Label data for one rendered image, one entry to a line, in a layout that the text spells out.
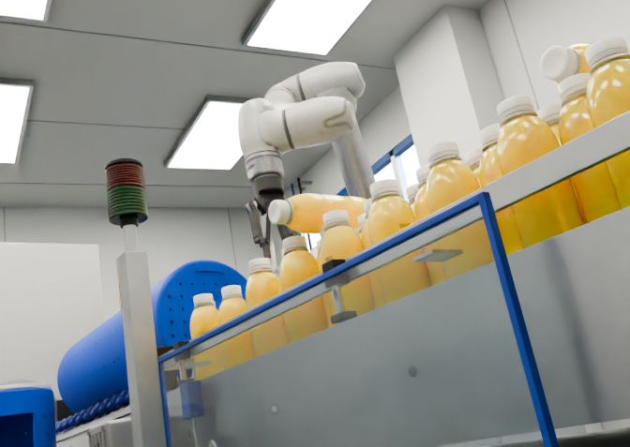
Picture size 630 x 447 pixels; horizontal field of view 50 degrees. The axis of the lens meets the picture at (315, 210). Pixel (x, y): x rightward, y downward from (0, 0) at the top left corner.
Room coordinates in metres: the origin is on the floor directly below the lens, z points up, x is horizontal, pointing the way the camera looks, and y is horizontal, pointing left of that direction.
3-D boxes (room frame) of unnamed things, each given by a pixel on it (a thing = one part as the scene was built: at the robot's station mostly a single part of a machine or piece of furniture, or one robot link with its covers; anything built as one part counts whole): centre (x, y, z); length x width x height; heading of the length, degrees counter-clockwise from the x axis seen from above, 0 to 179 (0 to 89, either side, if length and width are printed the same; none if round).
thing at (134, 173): (1.06, 0.31, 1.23); 0.06 x 0.06 x 0.04
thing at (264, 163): (1.55, 0.10, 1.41); 0.09 x 0.09 x 0.06
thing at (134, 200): (1.06, 0.31, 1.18); 0.06 x 0.06 x 0.05
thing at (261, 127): (1.55, 0.09, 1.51); 0.13 x 0.11 x 0.16; 82
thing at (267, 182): (1.55, 0.10, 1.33); 0.08 x 0.07 x 0.09; 127
